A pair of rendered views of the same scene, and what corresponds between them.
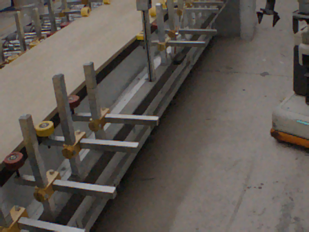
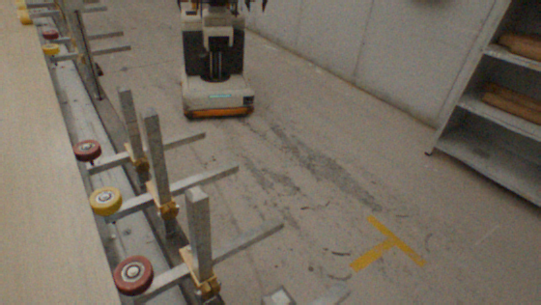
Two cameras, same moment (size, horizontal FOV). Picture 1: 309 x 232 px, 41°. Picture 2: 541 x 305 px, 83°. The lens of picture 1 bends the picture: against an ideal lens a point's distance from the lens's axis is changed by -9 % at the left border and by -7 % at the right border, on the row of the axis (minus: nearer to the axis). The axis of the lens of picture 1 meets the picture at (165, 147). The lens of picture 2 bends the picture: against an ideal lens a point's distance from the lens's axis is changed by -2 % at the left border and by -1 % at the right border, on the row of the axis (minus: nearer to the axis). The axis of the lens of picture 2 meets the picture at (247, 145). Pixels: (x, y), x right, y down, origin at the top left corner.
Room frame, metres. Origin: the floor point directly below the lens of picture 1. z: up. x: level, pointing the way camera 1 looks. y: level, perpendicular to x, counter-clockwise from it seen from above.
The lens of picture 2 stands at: (0.95, 0.72, 1.53)
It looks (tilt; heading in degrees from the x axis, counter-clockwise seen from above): 38 degrees down; 306
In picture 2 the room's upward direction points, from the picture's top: 3 degrees clockwise
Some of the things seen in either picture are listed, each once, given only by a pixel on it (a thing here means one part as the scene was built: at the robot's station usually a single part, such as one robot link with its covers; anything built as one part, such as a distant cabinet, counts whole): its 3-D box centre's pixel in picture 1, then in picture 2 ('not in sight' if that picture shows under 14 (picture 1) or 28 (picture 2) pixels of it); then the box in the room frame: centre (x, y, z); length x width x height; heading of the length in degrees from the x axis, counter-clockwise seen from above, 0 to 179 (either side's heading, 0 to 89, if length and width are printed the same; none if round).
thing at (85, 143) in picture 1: (87, 144); (176, 189); (1.51, 0.31, 0.83); 0.43 x 0.03 x 0.04; 70
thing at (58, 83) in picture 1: (67, 130); (160, 183); (1.49, 0.37, 0.92); 0.04 x 0.04 x 0.48; 70
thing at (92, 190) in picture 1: (61, 186); (214, 256); (1.27, 0.39, 0.80); 0.43 x 0.03 x 0.04; 70
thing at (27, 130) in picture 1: (39, 174); (202, 262); (1.25, 0.46, 0.88); 0.04 x 0.04 x 0.48; 70
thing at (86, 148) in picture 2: (72, 108); (90, 158); (1.81, 0.41, 0.85); 0.08 x 0.08 x 0.11
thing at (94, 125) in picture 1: (99, 119); (137, 156); (1.75, 0.28, 0.81); 0.14 x 0.06 x 0.05; 160
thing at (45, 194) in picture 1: (47, 186); (199, 270); (1.28, 0.45, 0.81); 0.14 x 0.06 x 0.05; 160
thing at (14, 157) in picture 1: (16, 168); (137, 283); (1.34, 0.58, 0.85); 0.08 x 0.08 x 0.11
